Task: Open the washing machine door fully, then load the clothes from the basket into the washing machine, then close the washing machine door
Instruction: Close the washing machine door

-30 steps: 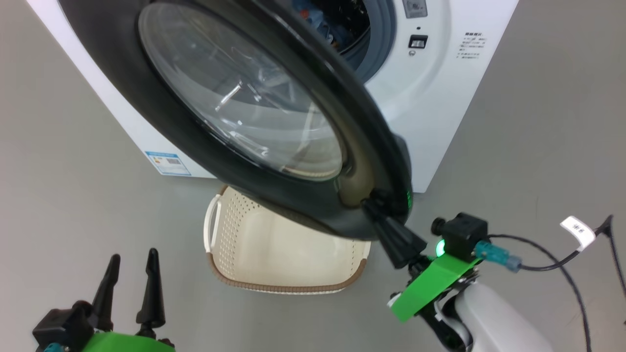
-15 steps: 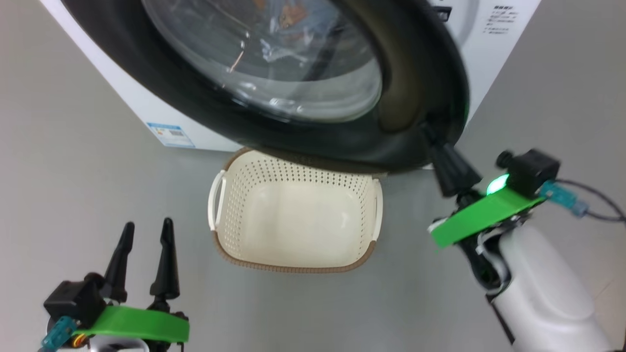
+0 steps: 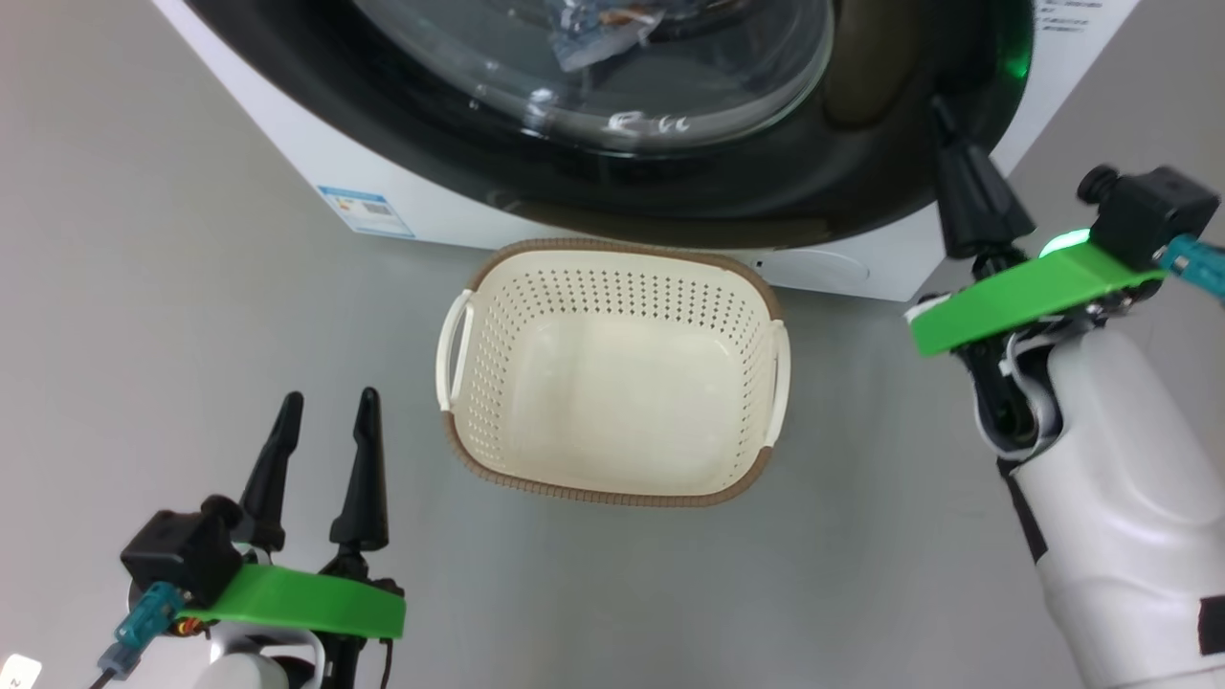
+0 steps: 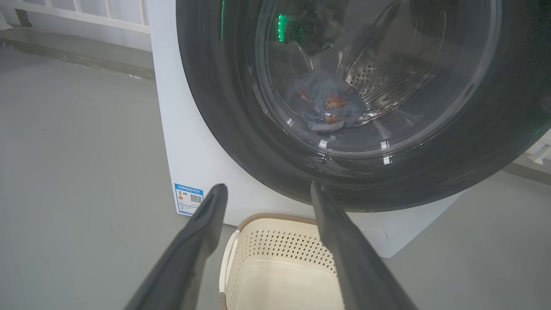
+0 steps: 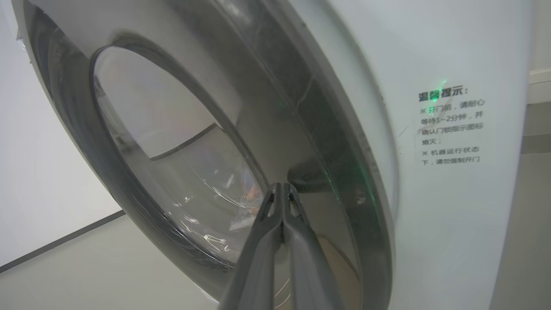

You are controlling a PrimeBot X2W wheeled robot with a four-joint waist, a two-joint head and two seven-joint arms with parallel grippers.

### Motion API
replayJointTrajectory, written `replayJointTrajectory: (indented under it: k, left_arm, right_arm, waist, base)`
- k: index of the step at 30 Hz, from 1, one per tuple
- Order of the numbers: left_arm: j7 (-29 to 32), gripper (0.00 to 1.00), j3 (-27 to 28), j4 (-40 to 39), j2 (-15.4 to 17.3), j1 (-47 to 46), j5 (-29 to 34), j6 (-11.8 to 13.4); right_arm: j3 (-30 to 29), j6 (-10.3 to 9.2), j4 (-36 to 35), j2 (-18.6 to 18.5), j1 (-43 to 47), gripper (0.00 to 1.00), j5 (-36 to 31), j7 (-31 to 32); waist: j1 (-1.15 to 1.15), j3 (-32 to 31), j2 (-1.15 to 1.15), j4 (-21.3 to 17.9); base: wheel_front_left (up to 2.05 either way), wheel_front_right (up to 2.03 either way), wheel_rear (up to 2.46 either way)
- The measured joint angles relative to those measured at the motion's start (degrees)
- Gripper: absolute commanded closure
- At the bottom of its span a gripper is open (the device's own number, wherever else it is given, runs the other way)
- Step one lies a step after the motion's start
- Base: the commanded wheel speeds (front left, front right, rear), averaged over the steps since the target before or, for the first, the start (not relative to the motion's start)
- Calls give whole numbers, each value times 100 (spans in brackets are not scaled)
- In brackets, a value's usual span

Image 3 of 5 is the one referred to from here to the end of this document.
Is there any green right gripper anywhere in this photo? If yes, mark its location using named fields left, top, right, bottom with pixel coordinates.
left=907, top=94, right=1170, bottom=456

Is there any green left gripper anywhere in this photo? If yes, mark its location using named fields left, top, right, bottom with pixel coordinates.
left=177, top=387, right=407, bottom=689

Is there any black round glass washer door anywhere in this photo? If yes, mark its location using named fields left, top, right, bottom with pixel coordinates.
left=182, top=0, right=1036, bottom=250

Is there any blue garment with orange prints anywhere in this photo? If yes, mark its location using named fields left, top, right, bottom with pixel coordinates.
left=546, top=0, right=671, bottom=73

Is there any white front-load washing machine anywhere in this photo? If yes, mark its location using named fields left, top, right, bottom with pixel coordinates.
left=153, top=0, right=1145, bottom=302

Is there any steel perforated washer drum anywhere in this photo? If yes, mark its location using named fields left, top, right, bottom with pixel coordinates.
left=349, top=0, right=835, bottom=154

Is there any round white filter cover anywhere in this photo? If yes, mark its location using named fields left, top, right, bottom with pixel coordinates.
left=756, top=249, right=874, bottom=285

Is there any small printed text label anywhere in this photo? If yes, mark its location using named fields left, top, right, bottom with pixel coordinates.
left=1036, top=0, right=1102, bottom=34

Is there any blue energy label sticker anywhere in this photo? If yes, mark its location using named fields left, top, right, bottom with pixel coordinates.
left=317, top=185, right=416, bottom=239

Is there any cream perforated laundry basket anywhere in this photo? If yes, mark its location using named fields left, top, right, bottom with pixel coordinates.
left=435, top=238, right=792, bottom=508

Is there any teal left camera cable plug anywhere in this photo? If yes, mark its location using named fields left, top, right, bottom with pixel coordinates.
left=99, top=582, right=183, bottom=680

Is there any teal camera cable plug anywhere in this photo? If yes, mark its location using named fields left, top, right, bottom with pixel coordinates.
left=1158, top=234, right=1225, bottom=298
left=99, top=582, right=183, bottom=680

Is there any teal right camera cable plug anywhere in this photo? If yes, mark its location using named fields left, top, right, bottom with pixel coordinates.
left=1158, top=234, right=1225, bottom=298

